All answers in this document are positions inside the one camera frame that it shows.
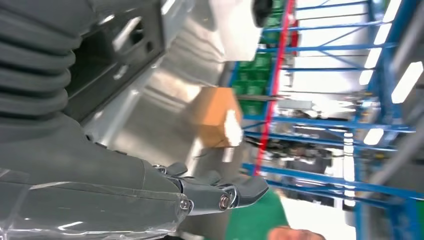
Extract stainless steel workbench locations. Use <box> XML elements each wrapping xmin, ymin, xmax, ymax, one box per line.
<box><xmin>79</xmin><ymin>0</ymin><xmax>266</xmax><ymax>200</ymax></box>

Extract aluminium fixture plate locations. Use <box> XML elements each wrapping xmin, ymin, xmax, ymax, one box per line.
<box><xmin>81</xmin><ymin>19</ymin><xmax>220</xmax><ymax>167</ymax></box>

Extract cardboard box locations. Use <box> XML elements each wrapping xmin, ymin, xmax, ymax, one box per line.
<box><xmin>191</xmin><ymin>86</ymin><xmax>245</xmax><ymax>149</ymax></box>

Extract person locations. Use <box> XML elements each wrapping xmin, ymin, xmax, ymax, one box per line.
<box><xmin>225</xmin><ymin>189</ymin><xmax>327</xmax><ymax>240</ymax></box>

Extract green plastic bin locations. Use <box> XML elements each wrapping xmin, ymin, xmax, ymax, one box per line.
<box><xmin>239</xmin><ymin>99</ymin><xmax>266</xmax><ymax>116</ymax></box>
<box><xmin>231</xmin><ymin>79</ymin><xmax>266</xmax><ymax>97</ymax></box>
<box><xmin>253</xmin><ymin>52</ymin><xmax>274</xmax><ymax>71</ymax></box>

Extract black round object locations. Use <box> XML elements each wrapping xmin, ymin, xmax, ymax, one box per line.
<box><xmin>252</xmin><ymin>0</ymin><xmax>275</xmax><ymax>28</ymax></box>

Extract tall blue storage rack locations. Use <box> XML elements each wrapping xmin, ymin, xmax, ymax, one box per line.
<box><xmin>228</xmin><ymin>0</ymin><xmax>424</xmax><ymax>240</ymax></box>

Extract red post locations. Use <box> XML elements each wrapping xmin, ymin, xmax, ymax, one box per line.
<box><xmin>253</xmin><ymin>0</ymin><xmax>297</xmax><ymax>176</ymax></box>

